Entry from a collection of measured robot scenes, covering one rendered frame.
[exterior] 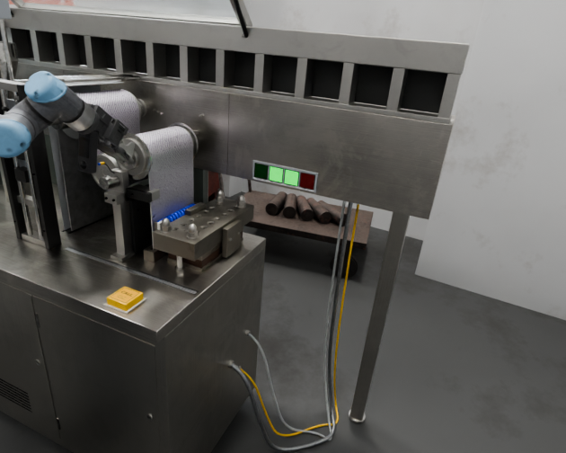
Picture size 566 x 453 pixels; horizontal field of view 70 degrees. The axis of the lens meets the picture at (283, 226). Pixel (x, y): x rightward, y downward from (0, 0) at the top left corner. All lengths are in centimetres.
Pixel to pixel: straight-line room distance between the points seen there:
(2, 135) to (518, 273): 313
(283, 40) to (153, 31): 51
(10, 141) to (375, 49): 97
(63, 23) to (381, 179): 139
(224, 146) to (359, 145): 51
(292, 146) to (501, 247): 220
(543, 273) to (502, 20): 170
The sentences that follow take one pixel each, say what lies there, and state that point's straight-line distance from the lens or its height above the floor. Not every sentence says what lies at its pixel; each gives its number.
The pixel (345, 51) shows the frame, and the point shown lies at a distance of 134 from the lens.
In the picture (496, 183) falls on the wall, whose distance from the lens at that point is 316.
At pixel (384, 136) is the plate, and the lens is 132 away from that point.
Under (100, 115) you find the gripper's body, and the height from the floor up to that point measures 140.
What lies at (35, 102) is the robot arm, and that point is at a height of 144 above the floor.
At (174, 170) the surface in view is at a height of 119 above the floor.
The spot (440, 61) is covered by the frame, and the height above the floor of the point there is 160.
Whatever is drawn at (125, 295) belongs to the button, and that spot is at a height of 92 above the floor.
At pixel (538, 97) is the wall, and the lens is 308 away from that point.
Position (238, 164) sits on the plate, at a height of 119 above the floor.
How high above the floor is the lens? 161
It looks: 24 degrees down
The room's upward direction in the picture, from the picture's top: 5 degrees clockwise
